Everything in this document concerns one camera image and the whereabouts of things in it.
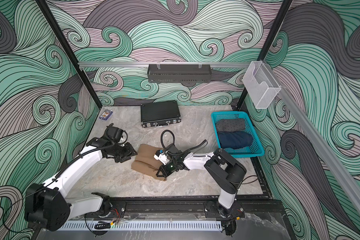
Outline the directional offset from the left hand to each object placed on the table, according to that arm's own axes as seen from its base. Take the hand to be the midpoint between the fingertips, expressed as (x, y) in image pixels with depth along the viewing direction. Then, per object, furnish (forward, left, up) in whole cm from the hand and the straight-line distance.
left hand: (135, 153), depth 80 cm
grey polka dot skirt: (+25, -61, -6) cm, 67 cm away
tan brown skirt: (-1, -4, -11) cm, 12 cm away
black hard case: (+38, -9, -9) cm, 40 cm away
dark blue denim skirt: (+13, -60, -5) cm, 61 cm away
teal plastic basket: (+6, -71, -5) cm, 72 cm away
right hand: (-9, -12, -11) cm, 18 cm away
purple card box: (+39, +33, -11) cm, 52 cm away
